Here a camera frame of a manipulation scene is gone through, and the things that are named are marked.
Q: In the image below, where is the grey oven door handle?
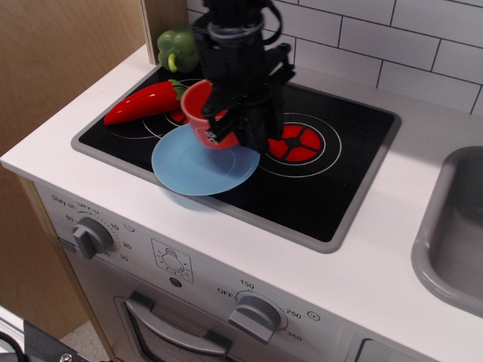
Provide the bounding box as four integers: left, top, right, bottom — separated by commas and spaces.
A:
125, 293, 232, 358

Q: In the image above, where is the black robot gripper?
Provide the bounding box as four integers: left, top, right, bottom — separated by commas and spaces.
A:
192, 18, 294, 151

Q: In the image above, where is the grey temperature knob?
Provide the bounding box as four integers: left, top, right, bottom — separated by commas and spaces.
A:
229, 293, 282, 345

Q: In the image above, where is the black cable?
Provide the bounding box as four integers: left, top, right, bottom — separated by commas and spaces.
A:
260, 0, 284, 45

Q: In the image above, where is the black toy stovetop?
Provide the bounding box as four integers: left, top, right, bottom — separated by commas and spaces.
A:
71, 83, 401, 253

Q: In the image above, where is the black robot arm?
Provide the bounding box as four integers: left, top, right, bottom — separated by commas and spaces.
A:
192, 1, 295, 153

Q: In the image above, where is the grey timer knob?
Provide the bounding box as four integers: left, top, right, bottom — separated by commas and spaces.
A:
72, 217, 113, 259

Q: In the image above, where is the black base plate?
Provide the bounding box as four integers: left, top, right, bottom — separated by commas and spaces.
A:
1, 320, 88, 362

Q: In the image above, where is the blue plastic toy plate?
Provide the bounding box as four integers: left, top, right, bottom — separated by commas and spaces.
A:
151, 125, 260, 196

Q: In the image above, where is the red toy chili pepper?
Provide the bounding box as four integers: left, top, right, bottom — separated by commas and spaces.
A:
103, 79, 188, 126

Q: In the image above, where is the green toy bell pepper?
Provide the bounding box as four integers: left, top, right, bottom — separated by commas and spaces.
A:
157, 23, 199, 73

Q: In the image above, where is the grey toy sink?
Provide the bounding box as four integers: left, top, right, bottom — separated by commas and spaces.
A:
411, 146, 482, 317

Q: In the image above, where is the red plastic toy cup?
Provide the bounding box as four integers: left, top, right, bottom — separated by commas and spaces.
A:
180, 79, 238, 150

